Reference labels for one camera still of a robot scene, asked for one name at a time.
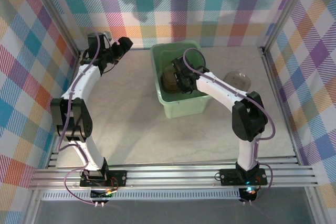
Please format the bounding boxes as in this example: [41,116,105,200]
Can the aluminium frame post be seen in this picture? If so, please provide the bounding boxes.
[26,0,81,57]
[261,0,314,56]

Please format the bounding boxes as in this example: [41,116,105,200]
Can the aluminium side rail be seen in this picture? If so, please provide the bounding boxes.
[46,52,81,168]
[261,48,302,166]

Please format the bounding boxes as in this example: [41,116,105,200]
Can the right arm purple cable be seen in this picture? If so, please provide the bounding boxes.
[183,47,276,205]

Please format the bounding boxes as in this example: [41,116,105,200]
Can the narrow aluminium extrusion rail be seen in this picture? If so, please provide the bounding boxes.
[47,155,300,169]

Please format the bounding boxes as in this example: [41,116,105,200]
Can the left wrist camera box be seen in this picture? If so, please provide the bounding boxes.
[101,31,113,49]

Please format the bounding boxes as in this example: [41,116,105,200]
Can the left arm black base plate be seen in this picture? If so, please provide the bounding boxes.
[79,170,128,188]

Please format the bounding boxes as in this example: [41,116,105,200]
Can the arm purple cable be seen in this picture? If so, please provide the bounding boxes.
[56,32,106,205]
[183,47,276,205]

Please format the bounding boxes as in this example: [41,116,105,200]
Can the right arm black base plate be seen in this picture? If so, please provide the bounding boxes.
[219,168,268,186]

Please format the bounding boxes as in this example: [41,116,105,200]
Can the white slotted cable duct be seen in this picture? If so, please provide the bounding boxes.
[41,190,243,201]

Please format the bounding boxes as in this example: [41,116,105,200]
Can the green plastic bin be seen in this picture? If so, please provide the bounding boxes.
[150,39,213,119]

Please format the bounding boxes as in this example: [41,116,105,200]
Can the wide aluminium extrusion rail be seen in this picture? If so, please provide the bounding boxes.
[28,165,319,191]

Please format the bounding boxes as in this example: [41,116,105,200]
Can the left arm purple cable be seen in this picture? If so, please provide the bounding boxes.
[56,32,106,205]

